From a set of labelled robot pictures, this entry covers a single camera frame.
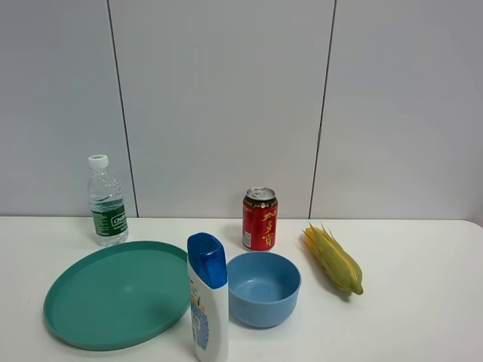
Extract white blue shampoo bottle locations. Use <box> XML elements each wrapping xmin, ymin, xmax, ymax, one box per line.
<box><xmin>187</xmin><ymin>232</ymin><xmax>229</xmax><ymax>361</ymax></box>

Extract red drink can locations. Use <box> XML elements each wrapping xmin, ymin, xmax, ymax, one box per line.
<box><xmin>242</xmin><ymin>187</ymin><xmax>278</xmax><ymax>251</ymax></box>

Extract blue plastic bowl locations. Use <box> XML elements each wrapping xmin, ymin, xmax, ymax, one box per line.
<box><xmin>227</xmin><ymin>252</ymin><xmax>301</xmax><ymax>328</ymax></box>

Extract yellow green corn cob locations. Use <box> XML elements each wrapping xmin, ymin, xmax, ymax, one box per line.
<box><xmin>303</xmin><ymin>224</ymin><xmax>364</xmax><ymax>295</ymax></box>

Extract clear plastic water bottle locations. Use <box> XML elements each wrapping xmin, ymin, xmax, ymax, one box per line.
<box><xmin>88</xmin><ymin>155</ymin><xmax>129</xmax><ymax>247</ymax></box>

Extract green round plate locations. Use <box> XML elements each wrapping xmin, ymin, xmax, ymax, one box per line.
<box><xmin>43</xmin><ymin>241</ymin><xmax>189</xmax><ymax>351</ymax></box>

